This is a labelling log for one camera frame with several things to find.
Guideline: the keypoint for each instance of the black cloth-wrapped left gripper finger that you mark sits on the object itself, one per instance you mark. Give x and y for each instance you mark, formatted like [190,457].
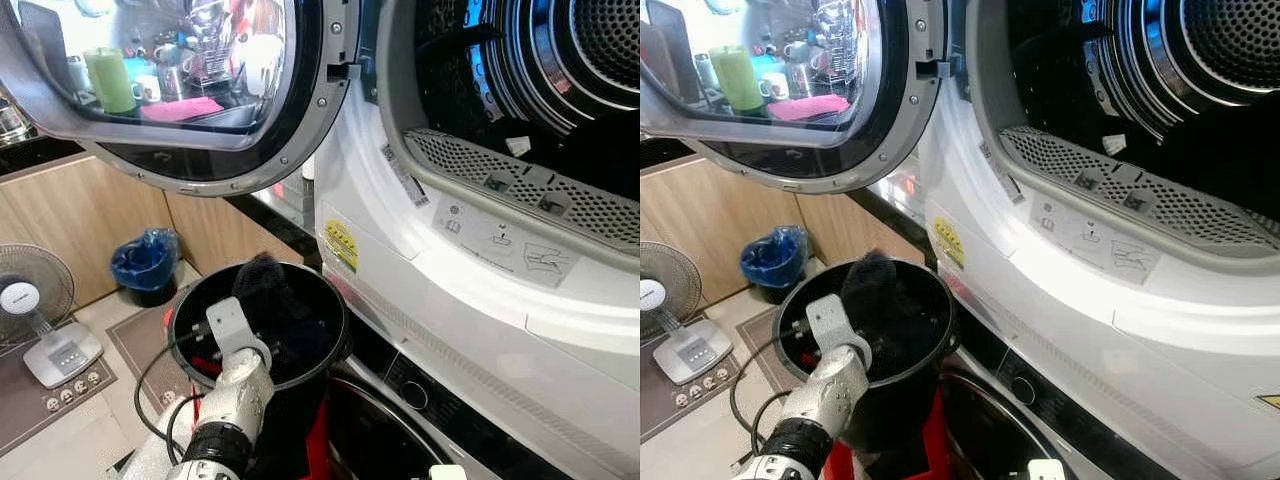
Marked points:
[250,276]
[856,274]
[282,284]
[888,280]

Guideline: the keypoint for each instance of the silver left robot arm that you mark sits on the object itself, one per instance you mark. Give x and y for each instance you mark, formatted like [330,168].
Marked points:
[825,395]
[232,400]

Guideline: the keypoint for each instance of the black-panel washing machine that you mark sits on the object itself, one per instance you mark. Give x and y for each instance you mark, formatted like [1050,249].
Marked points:
[450,420]
[1060,410]

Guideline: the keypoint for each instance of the black round laundry bucket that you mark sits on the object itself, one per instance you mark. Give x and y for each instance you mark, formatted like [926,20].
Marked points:
[325,330]
[930,330]

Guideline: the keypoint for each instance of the yellow warning sticker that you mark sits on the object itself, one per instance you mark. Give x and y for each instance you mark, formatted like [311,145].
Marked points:
[341,246]
[947,242]

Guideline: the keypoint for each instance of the bin with blue bag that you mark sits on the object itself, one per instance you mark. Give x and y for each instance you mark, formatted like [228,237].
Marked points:
[775,262]
[145,265]

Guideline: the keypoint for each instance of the wooden kitchen cabinet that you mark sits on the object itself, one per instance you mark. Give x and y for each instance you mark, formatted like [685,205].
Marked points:
[720,215]
[90,220]

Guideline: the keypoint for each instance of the round grey dryer door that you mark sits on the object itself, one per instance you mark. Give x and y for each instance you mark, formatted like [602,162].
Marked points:
[880,120]
[300,120]

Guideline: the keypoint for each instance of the white barcode label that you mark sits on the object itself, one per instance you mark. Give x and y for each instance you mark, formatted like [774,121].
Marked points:
[404,175]

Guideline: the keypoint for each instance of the pink cloth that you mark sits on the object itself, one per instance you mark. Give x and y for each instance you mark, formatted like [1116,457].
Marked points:
[808,106]

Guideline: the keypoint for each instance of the white table fan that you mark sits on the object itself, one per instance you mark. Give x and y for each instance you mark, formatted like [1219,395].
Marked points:
[690,350]
[60,350]

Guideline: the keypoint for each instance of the white tumble dryer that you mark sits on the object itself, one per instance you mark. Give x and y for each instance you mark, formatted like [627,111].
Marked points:
[480,330]
[1080,320]

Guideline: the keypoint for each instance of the white mug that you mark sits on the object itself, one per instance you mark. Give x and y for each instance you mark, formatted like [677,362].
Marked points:
[146,89]
[774,86]

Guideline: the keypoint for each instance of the grey instruction sticker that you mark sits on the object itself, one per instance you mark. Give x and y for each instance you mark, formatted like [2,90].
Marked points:
[1095,238]
[500,240]

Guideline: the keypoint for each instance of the brown floor mat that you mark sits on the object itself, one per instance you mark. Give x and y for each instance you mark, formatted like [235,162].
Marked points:
[660,405]
[25,410]

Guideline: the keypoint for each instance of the grey perforated lint filter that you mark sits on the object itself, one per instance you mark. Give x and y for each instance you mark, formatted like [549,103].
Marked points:
[560,195]
[1170,190]

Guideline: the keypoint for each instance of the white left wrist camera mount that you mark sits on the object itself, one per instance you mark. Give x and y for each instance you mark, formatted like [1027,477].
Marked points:
[826,318]
[227,322]

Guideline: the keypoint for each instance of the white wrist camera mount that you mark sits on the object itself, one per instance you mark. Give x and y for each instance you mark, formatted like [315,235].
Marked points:
[826,318]
[448,473]
[227,322]
[1046,470]

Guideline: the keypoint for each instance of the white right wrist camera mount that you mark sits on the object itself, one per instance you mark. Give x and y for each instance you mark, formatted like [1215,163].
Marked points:
[1046,470]
[448,473]

